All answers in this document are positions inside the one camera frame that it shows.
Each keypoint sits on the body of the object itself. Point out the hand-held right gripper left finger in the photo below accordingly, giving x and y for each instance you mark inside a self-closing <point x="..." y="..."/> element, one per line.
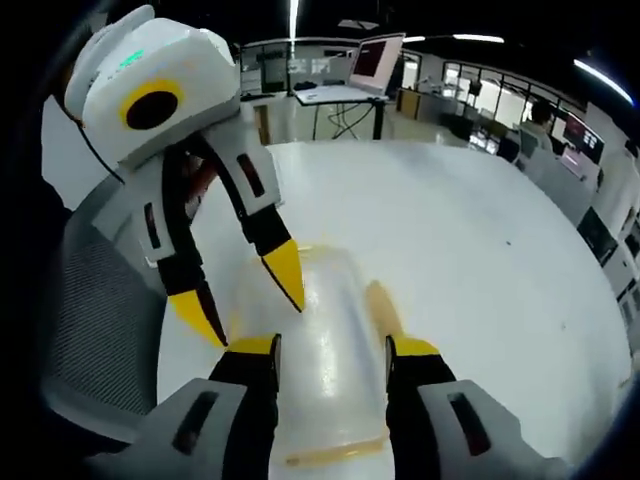
<point x="240" y="390"/>

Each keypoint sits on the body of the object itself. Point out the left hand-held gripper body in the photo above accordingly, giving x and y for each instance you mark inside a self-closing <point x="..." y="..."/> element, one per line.
<point x="190" y="75"/>

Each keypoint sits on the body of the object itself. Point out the computer monitor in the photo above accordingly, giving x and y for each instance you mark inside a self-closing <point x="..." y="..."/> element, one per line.
<point x="582" y="135"/>

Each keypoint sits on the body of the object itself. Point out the ceiling light strip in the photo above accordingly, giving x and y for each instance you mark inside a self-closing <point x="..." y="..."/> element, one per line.
<point x="455" y="38"/>
<point x="602" y="80"/>

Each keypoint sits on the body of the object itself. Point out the grey mesh office chair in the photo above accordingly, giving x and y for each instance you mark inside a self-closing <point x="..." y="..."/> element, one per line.
<point x="100" y="320"/>

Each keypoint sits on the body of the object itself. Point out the large display screen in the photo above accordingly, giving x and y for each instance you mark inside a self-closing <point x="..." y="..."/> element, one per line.
<point x="375" y="62"/>

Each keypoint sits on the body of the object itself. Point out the white desk with black legs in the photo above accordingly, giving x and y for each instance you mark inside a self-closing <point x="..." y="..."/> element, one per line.
<point x="335" y="93"/>

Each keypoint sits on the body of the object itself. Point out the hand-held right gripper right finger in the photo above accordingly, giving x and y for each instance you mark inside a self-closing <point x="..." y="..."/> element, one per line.
<point x="415" y="390"/>

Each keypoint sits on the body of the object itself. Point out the clear box with yellow buckles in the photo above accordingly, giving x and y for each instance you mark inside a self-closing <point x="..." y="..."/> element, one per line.
<point x="330" y="360"/>

